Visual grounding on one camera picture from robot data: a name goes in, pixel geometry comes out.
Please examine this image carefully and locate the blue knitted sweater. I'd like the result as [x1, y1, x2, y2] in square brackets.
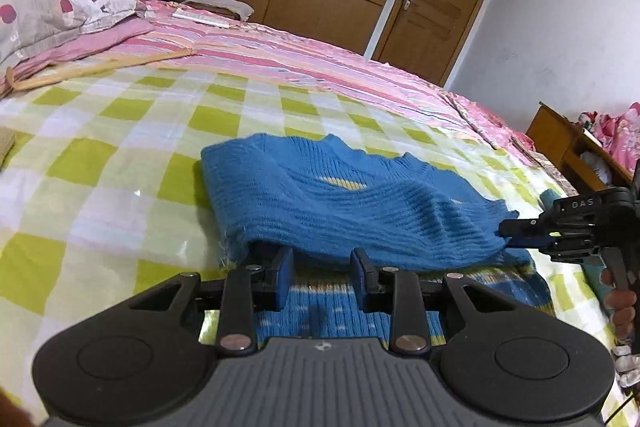
[201, 134, 552, 340]

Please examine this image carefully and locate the person's right hand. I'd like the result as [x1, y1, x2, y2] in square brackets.
[600, 269, 637, 341]

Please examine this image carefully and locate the teal cloth piece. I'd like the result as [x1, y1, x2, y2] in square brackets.
[539, 188, 563, 221]

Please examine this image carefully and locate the wooden bedside cabinet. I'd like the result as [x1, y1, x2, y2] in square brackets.
[526, 102, 632, 194]

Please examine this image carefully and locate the pink floral quilt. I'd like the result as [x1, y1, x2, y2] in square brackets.
[578, 102, 640, 173]

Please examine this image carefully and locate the green white checkered blanket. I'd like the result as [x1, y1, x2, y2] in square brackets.
[0, 65, 640, 427]

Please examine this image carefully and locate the pink striped bed sheet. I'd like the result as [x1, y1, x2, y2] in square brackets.
[107, 1, 534, 167]

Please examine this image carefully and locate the brown wooden door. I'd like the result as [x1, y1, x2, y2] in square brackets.
[374, 0, 484, 87]

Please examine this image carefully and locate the white remote control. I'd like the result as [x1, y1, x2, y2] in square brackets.
[171, 9, 231, 29]

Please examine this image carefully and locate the grey pink dotted pillow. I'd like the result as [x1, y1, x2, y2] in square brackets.
[1, 0, 145, 68]

